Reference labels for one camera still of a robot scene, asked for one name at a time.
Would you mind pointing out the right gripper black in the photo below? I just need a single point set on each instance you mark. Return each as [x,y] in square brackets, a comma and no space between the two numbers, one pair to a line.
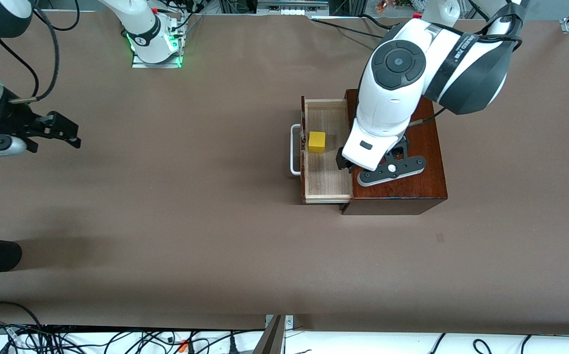
[5,124]

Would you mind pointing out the light wooden drawer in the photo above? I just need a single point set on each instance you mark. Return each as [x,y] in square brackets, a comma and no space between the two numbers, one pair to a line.
[326,177]

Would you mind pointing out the yellow block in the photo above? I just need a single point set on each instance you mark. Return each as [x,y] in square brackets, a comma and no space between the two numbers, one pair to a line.
[317,142]

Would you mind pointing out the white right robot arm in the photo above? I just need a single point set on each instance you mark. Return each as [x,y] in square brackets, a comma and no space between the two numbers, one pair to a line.
[147,24]

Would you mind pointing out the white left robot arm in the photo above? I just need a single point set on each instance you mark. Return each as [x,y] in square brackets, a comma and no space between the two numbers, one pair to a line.
[392,98]

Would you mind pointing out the dark brown wooden cabinet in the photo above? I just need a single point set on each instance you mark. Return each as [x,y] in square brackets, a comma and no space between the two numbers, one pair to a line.
[422,187]

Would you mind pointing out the grey power strip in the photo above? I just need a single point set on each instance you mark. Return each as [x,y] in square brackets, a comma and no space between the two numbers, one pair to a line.
[292,7]

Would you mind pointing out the dark diagonal bar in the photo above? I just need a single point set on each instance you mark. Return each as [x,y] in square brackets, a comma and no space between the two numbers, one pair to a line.
[270,339]

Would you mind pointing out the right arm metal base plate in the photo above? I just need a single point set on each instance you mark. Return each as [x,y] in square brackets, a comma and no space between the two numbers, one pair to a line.
[156,65]

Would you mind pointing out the silver metal bracket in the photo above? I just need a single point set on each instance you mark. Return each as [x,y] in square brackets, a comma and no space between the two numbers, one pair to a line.
[289,324]

